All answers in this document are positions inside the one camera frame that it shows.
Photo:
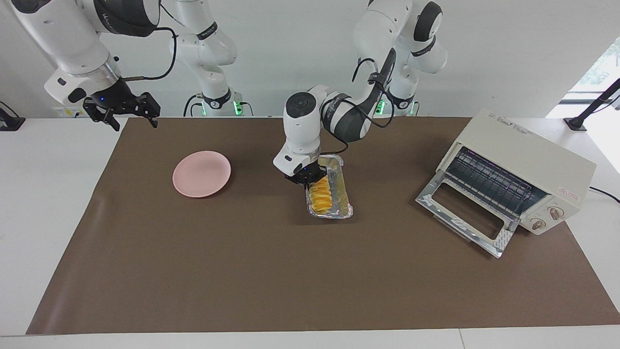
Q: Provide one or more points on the black clamp stand with pole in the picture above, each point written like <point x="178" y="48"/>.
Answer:
<point x="588" y="109"/>

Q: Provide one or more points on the brown table mat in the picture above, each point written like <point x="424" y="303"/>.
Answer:
<point x="310" y="271"/>

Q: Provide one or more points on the sliced yellow bread loaf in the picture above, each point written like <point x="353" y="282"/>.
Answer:
<point x="320" y="198"/>

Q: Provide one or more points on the cream oven knob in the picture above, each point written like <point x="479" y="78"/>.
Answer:
<point x="556" y="212"/>
<point x="537" y="224"/>

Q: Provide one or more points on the glass oven door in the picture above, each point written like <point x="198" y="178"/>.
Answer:
<point x="455" y="223"/>

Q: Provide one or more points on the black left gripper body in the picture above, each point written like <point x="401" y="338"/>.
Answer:
<point x="307" y="175"/>

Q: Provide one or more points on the white wall power socket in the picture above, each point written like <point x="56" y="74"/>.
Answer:
<point x="63" y="112"/>

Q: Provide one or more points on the pink round plate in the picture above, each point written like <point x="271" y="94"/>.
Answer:
<point x="201" y="174"/>

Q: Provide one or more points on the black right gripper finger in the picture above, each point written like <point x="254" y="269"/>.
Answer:
<point x="151" y="106"/>
<point x="99" y="113"/>

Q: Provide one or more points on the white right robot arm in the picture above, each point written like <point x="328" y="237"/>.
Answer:
<point x="72" y="43"/>

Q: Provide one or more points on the cream toaster oven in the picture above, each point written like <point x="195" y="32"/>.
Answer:
<point x="528" y="150"/>

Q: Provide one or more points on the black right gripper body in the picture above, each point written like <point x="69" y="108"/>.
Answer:
<point x="116" y="96"/>

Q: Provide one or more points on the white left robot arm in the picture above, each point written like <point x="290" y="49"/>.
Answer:
<point x="300" y="131"/>

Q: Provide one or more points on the low black clamp stand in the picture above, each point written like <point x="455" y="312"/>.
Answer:
<point x="9" y="122"/>

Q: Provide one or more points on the aluminium foil tray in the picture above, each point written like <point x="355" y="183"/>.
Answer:
<point x="341" y="194"/>

